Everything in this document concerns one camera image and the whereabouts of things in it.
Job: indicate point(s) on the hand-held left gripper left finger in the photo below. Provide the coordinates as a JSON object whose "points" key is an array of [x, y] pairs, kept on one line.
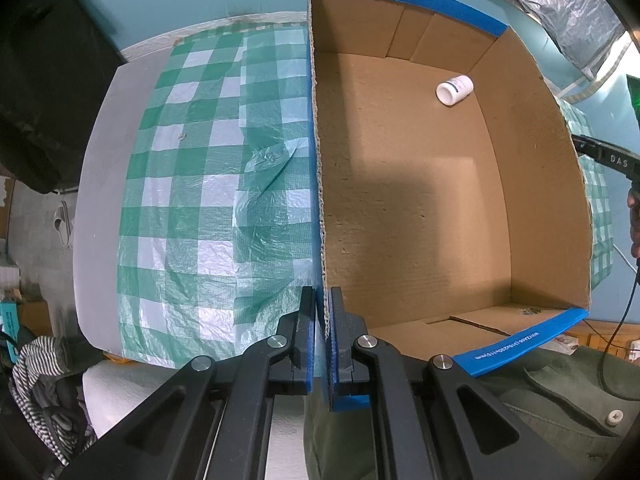
{"points": [[310, 350]]}

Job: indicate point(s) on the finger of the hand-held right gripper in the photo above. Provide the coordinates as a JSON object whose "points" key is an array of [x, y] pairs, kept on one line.
{"points": [[587, 146]]}

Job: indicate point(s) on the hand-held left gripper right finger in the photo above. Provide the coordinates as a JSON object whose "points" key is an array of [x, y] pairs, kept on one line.
{"points": [[335, 360]]}

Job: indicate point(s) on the blue-sided cardboard box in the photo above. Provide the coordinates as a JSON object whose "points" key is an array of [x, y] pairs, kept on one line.
{"points": [[425, 200]]}

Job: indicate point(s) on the person's right hand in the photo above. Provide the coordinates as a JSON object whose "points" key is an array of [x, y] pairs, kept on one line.
{"points": [[635, 220]]}

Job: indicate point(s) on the small white pill bottle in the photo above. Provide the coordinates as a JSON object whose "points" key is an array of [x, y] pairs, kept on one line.
{"points": [[454, 91]]}

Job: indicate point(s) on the silver plastic tarp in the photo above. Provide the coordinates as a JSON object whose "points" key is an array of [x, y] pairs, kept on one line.
{"points": [[560, 0]]}

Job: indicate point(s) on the white foam block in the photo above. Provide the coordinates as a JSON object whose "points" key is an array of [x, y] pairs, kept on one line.
{"points": [[130, 385]]}

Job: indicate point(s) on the green checkered plastic tablecloth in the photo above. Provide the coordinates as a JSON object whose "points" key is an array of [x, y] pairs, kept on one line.
{"points": [[200, 170]]}

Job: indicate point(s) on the green jacket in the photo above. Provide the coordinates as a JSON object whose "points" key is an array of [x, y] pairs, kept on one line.
{"points": [[540, 425]]}

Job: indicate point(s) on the striped cloth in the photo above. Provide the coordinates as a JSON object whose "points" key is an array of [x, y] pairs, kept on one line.
{"points": [[47, 375]]}

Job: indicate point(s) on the white slipper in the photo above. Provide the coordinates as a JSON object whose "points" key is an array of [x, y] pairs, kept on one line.
{"points": [[64, 222]]}

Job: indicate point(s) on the teal box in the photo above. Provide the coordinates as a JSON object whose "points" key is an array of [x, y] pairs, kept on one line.
{"points": [[9, 330]]}

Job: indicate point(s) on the dark furniture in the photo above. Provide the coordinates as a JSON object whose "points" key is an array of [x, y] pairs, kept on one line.
{"points": [[50, 70]]}

